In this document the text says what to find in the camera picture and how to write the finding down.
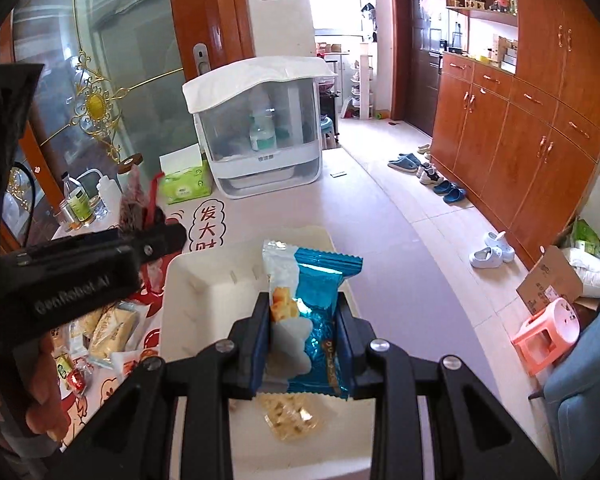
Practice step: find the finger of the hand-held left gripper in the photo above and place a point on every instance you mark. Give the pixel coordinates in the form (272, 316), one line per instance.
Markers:
(162, 240)

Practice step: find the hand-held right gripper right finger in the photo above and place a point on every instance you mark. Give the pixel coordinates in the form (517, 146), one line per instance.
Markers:
(342, 350)

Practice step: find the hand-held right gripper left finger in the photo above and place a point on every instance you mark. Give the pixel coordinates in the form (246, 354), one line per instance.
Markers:
(262, 345)

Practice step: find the pale yellow snack packet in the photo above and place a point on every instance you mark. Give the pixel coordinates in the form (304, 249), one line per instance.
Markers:
(112, 332)
(77, 332)

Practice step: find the blue snack packet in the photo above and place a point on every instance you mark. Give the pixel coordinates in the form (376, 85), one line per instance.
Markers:
(320, 290)

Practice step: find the white plastic bin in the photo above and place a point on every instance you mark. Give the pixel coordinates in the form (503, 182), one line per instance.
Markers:
(205, 310)

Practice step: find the yellow cracker snack packet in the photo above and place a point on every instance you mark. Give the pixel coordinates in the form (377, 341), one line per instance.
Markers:
(287, 417)

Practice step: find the red candy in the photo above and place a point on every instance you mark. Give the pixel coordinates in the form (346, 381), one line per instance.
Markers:
(80, 377)

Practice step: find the orange white snack packet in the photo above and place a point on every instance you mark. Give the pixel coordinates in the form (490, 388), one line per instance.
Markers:
(130, 362)

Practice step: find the person's left hand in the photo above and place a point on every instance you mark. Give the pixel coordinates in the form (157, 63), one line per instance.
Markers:
(47, 395)

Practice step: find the dark red snack bag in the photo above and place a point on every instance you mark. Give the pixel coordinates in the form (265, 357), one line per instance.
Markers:
(131, 200)

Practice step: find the green tissue pack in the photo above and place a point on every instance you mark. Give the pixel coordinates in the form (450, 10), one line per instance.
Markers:
(185, 187)

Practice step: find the white squeeze bottle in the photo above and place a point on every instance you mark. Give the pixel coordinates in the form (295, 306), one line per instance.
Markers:
(107, 195)

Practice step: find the glass jar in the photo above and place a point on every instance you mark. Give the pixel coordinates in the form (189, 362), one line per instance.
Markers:
(97, 210)

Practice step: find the clear bottle green label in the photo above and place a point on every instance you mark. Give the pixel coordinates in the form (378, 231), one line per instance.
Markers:
(77, 205)

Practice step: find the white water dispenser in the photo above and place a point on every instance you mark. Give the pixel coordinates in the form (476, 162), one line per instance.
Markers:
(260, 110)

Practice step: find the white child shoe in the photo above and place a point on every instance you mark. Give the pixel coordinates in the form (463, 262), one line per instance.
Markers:
(485, 257)
(502, 245)

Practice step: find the grey blue slipper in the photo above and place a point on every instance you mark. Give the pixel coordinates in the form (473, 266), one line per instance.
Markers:
(402, 164)
(412, 156)

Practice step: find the white sneakers pair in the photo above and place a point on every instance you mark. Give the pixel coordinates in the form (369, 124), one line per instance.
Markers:
(428, 174)

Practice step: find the glass door gold ornament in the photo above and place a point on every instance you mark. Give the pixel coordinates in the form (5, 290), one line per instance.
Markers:
(130, 35)

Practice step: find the pink plastic stool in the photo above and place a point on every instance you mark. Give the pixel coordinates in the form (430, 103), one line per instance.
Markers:
(550, 332)

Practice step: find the beige shoes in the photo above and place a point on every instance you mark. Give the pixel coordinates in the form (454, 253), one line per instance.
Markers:
(423, 150)

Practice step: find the cardboard box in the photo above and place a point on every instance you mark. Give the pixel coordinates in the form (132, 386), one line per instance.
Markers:
(550, 280)

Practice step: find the wooden door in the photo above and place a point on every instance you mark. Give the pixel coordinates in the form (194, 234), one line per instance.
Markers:
(215, 10)

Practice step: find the blue chair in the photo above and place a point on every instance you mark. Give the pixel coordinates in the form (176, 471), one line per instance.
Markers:
(585, 400)

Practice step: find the white shoe rack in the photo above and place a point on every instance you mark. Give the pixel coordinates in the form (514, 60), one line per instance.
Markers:
(365, 85)

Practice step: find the white plastic bag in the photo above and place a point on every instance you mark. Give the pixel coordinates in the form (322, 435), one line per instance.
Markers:
(590, 270)

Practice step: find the green bag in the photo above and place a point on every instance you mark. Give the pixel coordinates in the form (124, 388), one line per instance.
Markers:
(587, 235)

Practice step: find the dark entrance door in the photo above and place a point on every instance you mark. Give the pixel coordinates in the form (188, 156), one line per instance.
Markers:
(422, 60)

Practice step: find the wooden wall cabinet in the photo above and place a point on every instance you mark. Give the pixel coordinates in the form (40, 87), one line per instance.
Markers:
(530, 135)

